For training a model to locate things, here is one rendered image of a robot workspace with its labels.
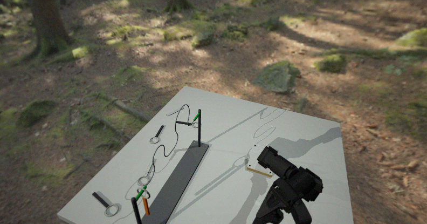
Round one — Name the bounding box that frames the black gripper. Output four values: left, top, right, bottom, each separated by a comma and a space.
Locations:
252, 178, 305, 224

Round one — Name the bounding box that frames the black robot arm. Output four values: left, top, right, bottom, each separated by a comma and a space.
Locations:
257, 146, 324, 224

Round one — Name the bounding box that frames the orange handle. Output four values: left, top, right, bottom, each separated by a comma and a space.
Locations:
137, 187, 150, 216

